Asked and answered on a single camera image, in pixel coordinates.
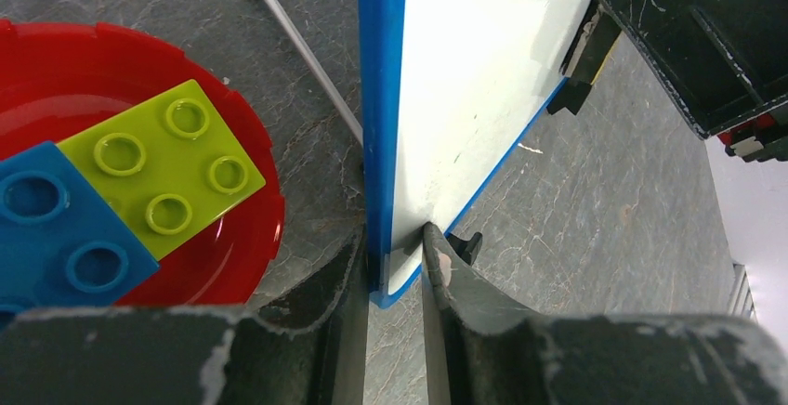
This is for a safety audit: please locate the black microphone stand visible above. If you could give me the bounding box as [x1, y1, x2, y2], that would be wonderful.
[262, 0, 363, 145]

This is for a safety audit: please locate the white cable duct rail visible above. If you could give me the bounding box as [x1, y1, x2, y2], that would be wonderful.
[727, 263, 757, 321]

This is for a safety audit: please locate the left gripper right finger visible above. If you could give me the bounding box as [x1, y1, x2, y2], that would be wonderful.
[422, 223, 787, 404]

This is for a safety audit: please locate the blue framed whiteboard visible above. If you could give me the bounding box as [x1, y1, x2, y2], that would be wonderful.
[358, 0, 591, 308]

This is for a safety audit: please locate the white red toy block stack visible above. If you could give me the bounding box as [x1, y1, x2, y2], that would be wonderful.
[1, 20, 285, 306]

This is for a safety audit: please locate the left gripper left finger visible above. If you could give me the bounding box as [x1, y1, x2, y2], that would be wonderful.
[1, 227, 369, 404]

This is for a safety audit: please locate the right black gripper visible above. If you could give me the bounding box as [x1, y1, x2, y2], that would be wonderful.
[599, 0, 787, 163]

